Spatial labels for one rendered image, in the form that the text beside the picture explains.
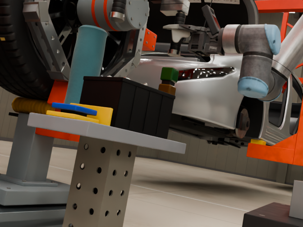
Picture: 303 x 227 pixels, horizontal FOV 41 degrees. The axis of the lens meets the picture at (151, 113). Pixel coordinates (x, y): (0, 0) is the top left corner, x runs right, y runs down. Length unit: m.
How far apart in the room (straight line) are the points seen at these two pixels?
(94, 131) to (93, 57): 0.43
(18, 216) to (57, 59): 0.48
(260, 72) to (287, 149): 3.49
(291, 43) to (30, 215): 0.97
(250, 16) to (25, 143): 3.62
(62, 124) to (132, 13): 0.58
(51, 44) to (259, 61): 0.62
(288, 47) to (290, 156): 3.37
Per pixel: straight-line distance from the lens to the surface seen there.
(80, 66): 1.19
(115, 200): 0.96
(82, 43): 1.20
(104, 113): 0.88
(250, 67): 1.24
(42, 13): 1.22
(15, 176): 1.48
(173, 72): 1.17
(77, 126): 0.81
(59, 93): 1.32
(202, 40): 1.34
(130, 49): 1.63
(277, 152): 4.72
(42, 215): 1.35
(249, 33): 1.28
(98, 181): 0.93
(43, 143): 1.46
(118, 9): 1.14
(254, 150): 4.79
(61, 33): 1.42
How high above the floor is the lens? 0.42
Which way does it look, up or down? 5 degrees up
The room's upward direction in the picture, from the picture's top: 10 degrees clockwise
